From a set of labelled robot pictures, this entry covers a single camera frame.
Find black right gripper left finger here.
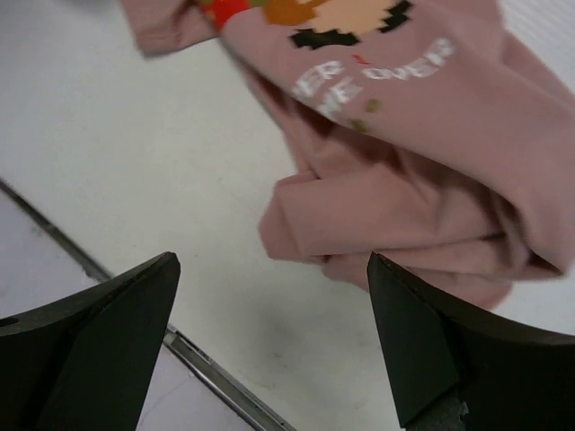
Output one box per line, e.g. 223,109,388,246
1,252,181,431

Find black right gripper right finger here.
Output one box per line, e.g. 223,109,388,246
367,254,574,430

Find pink printed t shirt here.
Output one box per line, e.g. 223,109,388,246
123,1,574,308

